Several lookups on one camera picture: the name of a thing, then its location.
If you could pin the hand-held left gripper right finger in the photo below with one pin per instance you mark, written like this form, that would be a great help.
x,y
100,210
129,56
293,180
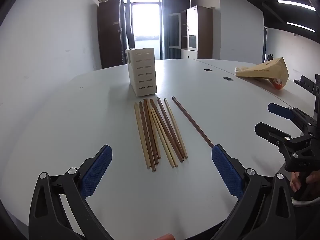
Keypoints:
x,y
227,173

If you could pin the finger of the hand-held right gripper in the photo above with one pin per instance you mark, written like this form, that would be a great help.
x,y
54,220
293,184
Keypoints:
x,y
271,132
278,110

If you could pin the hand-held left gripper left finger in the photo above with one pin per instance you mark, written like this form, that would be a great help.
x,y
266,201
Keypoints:
x,y
97,173

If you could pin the bundle of wooden chopsticks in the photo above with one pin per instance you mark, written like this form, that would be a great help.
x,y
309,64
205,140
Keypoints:
x,y
150,135

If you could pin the cream slotted utensil holder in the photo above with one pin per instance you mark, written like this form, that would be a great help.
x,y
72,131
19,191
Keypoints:
x,y
141,72

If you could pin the person's right hand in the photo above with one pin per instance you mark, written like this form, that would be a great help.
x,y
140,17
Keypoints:
x,y
296,182

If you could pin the black chair part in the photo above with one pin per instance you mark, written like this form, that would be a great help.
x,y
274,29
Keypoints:
x,y
306,83

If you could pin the brown paper bag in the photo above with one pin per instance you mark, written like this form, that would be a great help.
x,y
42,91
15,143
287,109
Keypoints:
x,y
267,71

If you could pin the small black standing object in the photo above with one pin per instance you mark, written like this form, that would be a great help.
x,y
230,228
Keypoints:
x,y
270,57

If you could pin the ceiling strip light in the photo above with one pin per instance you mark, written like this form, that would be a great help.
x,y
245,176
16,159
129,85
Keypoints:
x,y
300,26
296,5

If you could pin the orange object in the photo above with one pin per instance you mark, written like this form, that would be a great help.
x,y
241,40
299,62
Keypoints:
x,y
165,237

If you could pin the white and brown cabinet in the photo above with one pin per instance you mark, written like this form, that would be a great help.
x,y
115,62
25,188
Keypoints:
x,y
192,22

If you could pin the glass cabinet door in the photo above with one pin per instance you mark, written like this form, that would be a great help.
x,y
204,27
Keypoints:
x,y
174,31

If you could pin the dark grey curtain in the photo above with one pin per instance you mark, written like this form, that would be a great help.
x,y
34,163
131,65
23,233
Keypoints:
x,y
124,30
165,30

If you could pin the dark brown wardrobe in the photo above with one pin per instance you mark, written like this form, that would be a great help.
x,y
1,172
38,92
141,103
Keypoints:
x,y
110,35

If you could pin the glass balcony door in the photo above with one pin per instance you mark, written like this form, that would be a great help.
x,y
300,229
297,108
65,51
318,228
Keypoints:
x,y
145,22

